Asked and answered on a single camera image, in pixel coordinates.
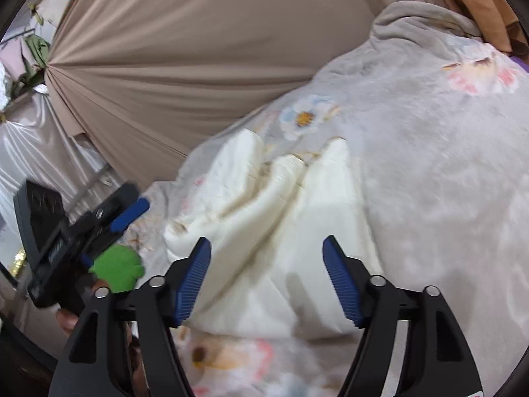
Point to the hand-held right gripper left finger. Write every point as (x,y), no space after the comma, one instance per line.
(192,281)

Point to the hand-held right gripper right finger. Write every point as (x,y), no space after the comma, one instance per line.
(343,281)

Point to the cream quilted jacket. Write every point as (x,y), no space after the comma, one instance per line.
(289,223)

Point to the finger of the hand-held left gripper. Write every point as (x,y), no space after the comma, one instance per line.
(128,215)
(86,260)

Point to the person's left hand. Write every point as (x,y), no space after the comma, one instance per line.
(67,320)

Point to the green plush toy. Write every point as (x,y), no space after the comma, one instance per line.
(118,269)

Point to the white satin curtain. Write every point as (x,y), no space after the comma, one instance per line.
(37,153)

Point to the olive green garment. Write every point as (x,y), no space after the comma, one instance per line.
(39,51)

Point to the grey floral blanket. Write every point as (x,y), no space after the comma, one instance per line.
(434,173)

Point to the beige draped curtain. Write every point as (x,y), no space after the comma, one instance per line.
(206,49)

